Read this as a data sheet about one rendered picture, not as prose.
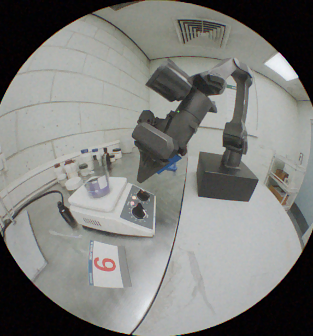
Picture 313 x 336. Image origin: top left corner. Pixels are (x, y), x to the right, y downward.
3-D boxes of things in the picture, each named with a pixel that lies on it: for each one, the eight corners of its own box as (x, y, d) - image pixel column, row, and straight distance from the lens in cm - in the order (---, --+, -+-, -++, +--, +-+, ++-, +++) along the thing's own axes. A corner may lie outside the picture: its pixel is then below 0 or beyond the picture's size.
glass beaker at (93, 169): (114, 184, 26) (108, 151, 23) (111, 201, 21) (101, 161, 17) (89, 186, 28) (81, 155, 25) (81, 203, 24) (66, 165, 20)
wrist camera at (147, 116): (179, 123, 24) (157, 112, 27) (171, 112, 17) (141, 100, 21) (167, 144, 24) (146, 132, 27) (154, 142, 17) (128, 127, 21)
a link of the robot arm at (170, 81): (202, 87, 30) (166, 55, 28) (229, 82, 26) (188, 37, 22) (183, 120, 25) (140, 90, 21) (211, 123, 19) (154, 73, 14)
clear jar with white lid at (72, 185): (90, 195, 41) (83, 176, 37) (84, 205, 37) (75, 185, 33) (77, 195, 44) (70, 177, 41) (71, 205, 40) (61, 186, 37)
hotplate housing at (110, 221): (155, 201, 32) (155, 179, 27) (154, 239, 24) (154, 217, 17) (94, 196, 39) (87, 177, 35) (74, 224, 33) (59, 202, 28)
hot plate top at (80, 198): (128, 180, 28) (127, 177, 27) (111, 213, 19) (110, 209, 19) (93, 178, 33) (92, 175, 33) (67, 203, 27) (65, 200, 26)
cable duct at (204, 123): (258, 137, 203) (258, 131, 203) (260, 137, 198) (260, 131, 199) (149, 124, 175) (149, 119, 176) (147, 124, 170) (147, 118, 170)
